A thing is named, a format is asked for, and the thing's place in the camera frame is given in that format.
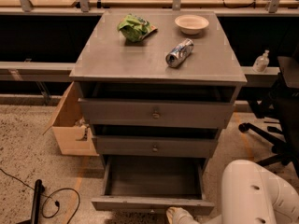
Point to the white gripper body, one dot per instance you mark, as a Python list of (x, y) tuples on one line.
[(183, 217)]

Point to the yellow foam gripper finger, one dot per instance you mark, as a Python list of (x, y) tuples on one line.
[(170, 213)]

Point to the grey bottom drawer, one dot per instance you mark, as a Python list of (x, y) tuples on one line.
[(152, 185)]

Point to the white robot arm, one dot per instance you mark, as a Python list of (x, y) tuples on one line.
[(250, 194)]

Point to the grey middle drawer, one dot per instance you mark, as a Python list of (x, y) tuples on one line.
[(155, 141)]

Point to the grey drawer cabinet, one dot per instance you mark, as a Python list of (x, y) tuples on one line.
[(110, 65)]

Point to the cardboard box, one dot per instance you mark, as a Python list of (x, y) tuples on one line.
[(72, 133)]

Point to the black pole stand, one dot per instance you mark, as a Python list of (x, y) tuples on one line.
[(38, 191)]

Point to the black office chair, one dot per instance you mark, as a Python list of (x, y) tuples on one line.
[(281, 103)]

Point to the blue silver soda can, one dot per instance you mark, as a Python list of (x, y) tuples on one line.
[(179, 53)]

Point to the hand sanitizer bottle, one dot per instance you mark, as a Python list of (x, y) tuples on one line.
[(261, 62)]

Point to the green chip bag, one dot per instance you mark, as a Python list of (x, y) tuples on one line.
[(135, 28)]

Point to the white bowl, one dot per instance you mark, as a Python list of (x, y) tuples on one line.
[(191, 24)]

